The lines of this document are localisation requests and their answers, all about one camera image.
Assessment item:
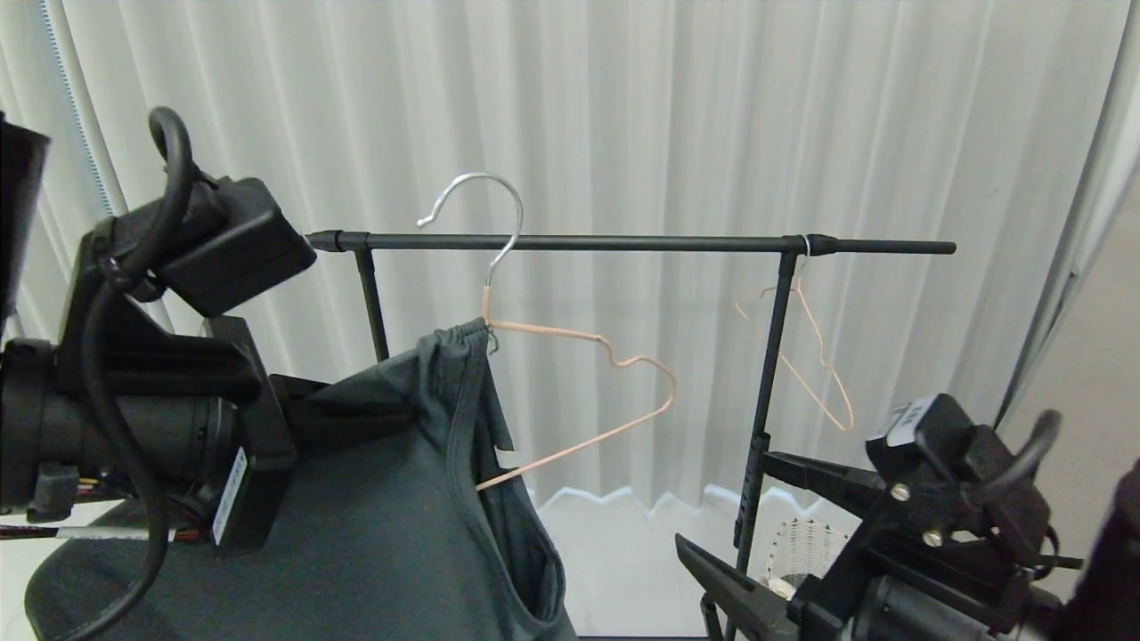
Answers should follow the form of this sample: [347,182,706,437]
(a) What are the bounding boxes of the black clothes rack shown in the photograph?
[303,230,958,641]

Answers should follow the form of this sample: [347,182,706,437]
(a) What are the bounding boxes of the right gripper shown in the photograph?
[675,452,1025,641]

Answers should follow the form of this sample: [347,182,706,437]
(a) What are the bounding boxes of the white laundry basket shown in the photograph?
[766,519,851,599]

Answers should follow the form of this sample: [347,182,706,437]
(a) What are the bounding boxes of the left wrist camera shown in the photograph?
[58,174,317,402]

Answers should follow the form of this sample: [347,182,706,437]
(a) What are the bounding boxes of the white curtain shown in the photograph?
[0,0,1140,526]

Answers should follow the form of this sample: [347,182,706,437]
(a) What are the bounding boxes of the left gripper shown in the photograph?
[40,316,297,557]

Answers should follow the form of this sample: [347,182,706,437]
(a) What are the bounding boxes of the pink clothes hanger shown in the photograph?
[417,172,678,492]
[735,254,856,434]

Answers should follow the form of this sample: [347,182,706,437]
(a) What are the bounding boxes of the dark grey t-shirt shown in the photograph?
[25,320,580,641]

